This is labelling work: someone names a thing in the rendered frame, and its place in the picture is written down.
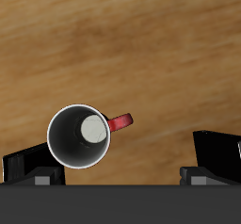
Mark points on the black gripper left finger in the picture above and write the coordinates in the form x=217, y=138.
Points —
x=28, y=162

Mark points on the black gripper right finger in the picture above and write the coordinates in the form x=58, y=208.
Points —
x=216, y=155

